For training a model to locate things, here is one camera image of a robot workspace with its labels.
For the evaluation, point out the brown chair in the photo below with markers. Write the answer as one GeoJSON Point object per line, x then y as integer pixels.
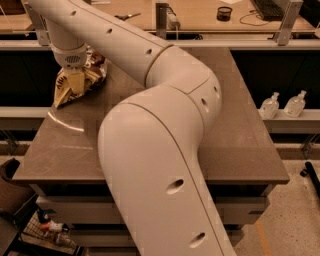
{"type": "Point", "coordinates": [12, 194]}

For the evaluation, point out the wire basket with bottles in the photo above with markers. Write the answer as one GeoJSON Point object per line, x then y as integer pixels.
{"type": "Point", "coordinates": [42, 227]}

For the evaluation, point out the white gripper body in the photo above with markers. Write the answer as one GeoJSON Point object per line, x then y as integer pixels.
{"type": "Point", "coordinates": [70, 59]}

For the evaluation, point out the scissors on back desk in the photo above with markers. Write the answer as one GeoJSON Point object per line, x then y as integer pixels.
{"type": "Point", "coordinates": [127, 16]}

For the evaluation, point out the metal post bracket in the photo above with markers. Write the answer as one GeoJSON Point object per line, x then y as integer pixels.
{"type": "Point", "coordinates": [283, 35]}
{"type": "Point", "coordinates": [38, 25]}
{"type": "Point", "coordinates": [161, 19]}

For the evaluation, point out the metal post bracket right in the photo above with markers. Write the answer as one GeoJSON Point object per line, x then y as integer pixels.
{"type": "Point", "coordinates": [283, 35]}

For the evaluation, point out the grey drawer cabinet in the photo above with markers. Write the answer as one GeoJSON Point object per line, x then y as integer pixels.
{"type": "Point", "coordinates": [95, 222]}

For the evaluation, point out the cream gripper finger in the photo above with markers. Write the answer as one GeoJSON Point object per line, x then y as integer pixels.
{"type": "Point", "coordinates": [62, 95]}
{"type": "Point", "coordinates": [76, 80]}

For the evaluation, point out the metal post bracket left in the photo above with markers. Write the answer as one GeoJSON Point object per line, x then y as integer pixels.
{"type": "Point", "coordinates": [38, 25]}

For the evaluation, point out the white power strip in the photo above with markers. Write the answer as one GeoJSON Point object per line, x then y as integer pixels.
{"type": "Point", "coordinates": [172, 19]}

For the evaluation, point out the metal post bracket middle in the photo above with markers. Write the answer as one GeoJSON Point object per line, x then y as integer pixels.
{"type": "Point", "coordinates": [161, 19]}

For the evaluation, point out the clear sanitizer bottle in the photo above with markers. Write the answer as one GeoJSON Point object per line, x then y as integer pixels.
{"type": "Point", "coordinates": [295, 105]}
{"type": "Point", "coordinates": [269, 107]}

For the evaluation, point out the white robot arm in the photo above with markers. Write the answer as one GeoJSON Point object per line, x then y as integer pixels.
{"type": "Point", "coordinates": [148, 143]}

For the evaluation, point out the black caster leg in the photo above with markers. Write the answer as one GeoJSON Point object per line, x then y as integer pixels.
{"type": "Point", "coordinates": [309, 170]}

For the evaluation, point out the brown chip bag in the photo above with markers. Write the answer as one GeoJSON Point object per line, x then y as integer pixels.
{"type": "Point", "coordinates": [95, 70]}

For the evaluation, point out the black round cup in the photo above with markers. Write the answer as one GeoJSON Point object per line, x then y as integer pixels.
{"type": "Point", "coordinates": [224, 13]}

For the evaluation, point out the black keyboard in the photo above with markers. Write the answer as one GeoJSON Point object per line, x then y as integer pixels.
{"type": "Point", "coordinates": [268, 10]}

